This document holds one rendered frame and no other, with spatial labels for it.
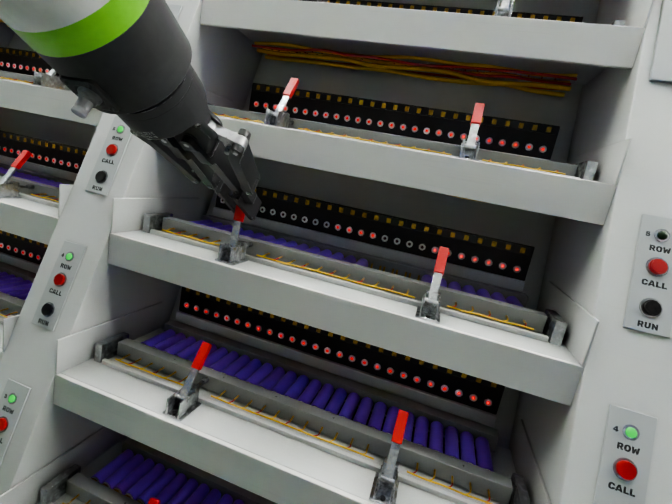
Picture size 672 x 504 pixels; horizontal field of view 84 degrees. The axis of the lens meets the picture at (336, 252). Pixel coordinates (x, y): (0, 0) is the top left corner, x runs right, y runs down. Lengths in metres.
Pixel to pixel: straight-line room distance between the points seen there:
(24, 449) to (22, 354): 0.12
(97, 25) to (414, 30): 0.41
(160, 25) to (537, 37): 0.44
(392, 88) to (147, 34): 0.54
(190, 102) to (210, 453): 0.39
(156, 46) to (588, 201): 0.44
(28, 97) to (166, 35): 0.55
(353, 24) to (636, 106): 0.37
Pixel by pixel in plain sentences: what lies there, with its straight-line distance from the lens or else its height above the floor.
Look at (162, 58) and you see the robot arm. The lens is 0.32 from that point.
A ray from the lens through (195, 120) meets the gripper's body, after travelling 0.36.
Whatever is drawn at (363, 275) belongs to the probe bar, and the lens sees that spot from 0.51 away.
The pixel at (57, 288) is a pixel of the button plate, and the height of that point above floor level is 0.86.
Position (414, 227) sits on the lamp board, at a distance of 0.61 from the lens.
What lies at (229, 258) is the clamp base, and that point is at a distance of 0.53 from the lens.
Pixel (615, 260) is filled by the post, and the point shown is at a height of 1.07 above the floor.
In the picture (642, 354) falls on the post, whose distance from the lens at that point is 0.49.
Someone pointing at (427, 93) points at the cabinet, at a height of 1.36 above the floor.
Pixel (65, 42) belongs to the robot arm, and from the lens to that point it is 0.30.
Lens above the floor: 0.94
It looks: 8 degrees up
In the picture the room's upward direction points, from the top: 16 degrees clockwise
